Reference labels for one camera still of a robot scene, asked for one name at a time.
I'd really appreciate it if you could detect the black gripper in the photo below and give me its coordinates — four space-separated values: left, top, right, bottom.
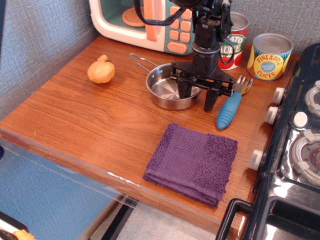
170 45 236 112

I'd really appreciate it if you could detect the small metal pot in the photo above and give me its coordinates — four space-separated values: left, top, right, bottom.
129 53 203 111

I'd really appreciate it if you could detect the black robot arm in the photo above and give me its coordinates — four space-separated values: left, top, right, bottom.
170 0 236 112

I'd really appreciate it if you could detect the purple folded cloth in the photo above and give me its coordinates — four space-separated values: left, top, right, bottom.
143 123 238 208

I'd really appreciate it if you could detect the tomato sauce can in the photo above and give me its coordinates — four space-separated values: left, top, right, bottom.
218 12 250 70

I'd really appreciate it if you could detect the pineapple slices can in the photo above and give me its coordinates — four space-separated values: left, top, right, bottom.
247 33 294 81

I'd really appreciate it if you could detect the toy microwave oven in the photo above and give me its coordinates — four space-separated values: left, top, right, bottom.
89 0 195 56

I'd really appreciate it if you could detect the orange toy fruit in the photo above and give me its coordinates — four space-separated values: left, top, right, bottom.
87 54 116 84

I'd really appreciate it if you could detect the orange microwave plate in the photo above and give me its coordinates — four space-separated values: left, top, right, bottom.
122 7 145 28

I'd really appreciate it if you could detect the black toy stove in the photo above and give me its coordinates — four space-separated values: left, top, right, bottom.
216 43 320 240

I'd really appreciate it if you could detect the blue handled toy fork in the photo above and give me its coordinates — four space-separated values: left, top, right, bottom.
216 75 253 130

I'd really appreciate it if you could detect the black braided cable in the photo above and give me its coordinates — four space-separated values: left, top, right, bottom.
133 0 187 27

